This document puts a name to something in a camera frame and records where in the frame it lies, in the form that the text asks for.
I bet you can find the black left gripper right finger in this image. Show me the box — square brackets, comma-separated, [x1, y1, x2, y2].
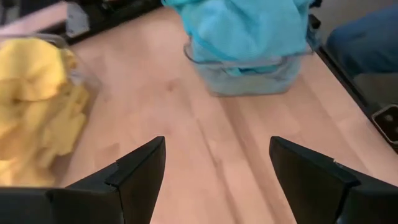
[269, 136, 398, 224]

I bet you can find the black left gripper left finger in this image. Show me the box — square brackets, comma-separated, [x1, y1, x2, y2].
[0, 136, 167, 224]

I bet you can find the clear plastic basket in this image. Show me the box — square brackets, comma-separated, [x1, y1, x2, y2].
[183, 40, 315, 98]
[0, 32, 103, 187]

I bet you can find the yellow microfiber towel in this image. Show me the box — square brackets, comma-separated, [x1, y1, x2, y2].
[0, 37, 91, 187]

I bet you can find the teal microfiber towel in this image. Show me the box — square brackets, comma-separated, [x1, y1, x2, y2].
[226, 63, 280, 77]

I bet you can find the light blue microfiber towel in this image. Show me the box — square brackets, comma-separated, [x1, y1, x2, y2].
[161, 0, 313, 63]

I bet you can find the person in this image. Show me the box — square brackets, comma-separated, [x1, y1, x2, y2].
[325, 2, 398, 77]

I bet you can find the black table-level camera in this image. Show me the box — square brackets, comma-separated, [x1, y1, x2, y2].
[371, 104, 398, 144]

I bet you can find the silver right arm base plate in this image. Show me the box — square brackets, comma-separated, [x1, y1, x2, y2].
[65, 1, 91, 39]

